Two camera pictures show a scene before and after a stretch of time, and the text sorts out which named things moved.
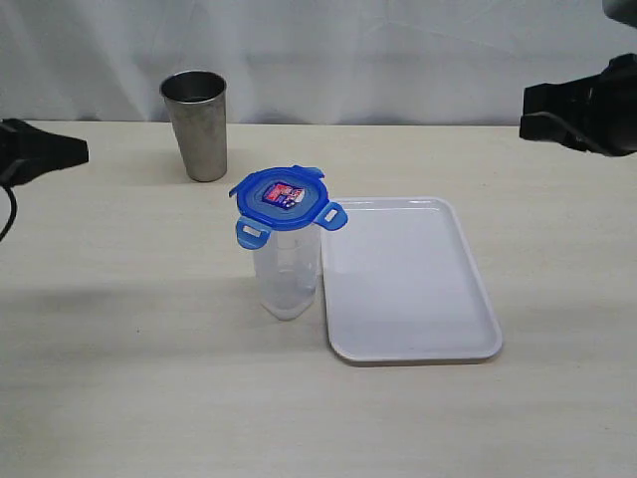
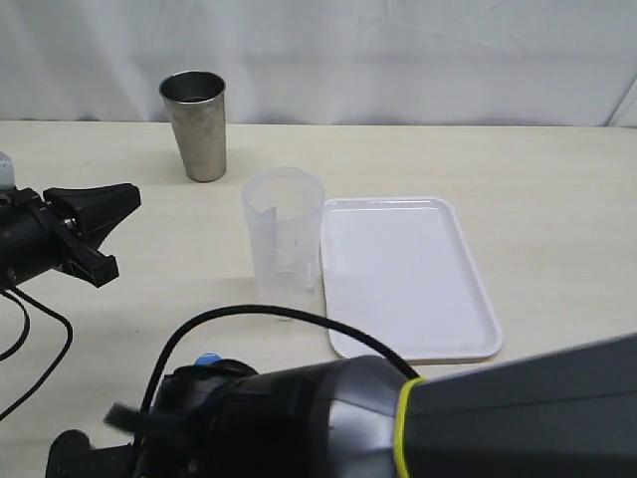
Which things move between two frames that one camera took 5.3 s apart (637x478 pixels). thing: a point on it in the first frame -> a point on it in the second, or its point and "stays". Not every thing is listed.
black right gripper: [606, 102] -> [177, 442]
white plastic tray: [402, 285] stays
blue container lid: [283, 199] -> [207, 358]
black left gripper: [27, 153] -> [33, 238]
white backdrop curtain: [381, 62] stays
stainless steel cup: [196, 102] stays
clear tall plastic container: [287, 272] stays
